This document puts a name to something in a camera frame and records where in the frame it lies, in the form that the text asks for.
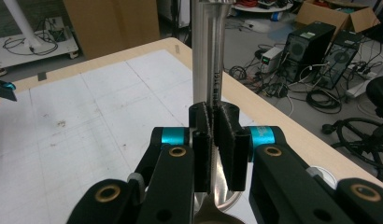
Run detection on black cable coil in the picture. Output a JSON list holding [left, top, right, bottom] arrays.
[[305, 89, 343, 115]]

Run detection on white power strip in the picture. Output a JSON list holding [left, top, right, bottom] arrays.
[[347, 63, 383, 99]]

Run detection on white wheeled cart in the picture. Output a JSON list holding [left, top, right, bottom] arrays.
[[0, 0, 80, 77]]

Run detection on open cardboard box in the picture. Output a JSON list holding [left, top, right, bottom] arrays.
[[296, 0, 381, 42]]

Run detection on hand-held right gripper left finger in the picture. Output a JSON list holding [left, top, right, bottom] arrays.
[[151, 102, 213, 193]]

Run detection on white bench power supply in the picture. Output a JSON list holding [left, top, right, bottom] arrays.
[[260, 46, 285, 75]]

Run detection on black metal frame stand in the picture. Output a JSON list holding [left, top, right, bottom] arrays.
[[156, 0, 193, 43]]

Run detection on metal utensil stand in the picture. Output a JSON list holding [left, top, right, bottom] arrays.
[[190, 0, 236, 105]]

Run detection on black swivel stool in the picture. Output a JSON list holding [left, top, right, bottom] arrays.
[[321, 75, 383, 182]]

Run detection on large cardboard box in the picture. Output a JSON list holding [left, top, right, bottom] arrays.
[[63, 0, 162, 61]]

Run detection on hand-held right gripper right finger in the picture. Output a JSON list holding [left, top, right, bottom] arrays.
[[213, 102, 287, 192]]

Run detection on tangle of black cables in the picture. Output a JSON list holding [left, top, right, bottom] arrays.
[[228, 64, 290, 100]]

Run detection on black computer tower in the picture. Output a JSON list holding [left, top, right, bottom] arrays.
[[317, 29, 365, 91], [280, 21, 337, 84]]

